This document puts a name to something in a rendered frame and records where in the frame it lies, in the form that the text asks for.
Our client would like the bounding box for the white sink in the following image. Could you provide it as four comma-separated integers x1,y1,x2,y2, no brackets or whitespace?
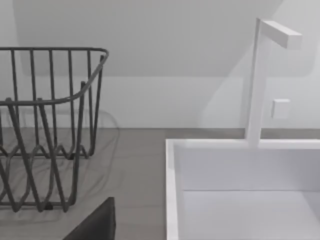
165,138,320,240

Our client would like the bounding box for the tall white tap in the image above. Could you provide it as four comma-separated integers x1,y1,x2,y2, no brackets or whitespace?
244,17,303,149

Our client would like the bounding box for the small white tap handle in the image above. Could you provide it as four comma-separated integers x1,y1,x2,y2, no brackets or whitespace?
270,98,291,120

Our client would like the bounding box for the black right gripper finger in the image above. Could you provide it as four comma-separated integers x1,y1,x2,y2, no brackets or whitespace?
62,196,117,240

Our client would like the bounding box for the dark grey wire basket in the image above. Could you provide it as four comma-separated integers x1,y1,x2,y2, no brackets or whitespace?
0,47,110,213

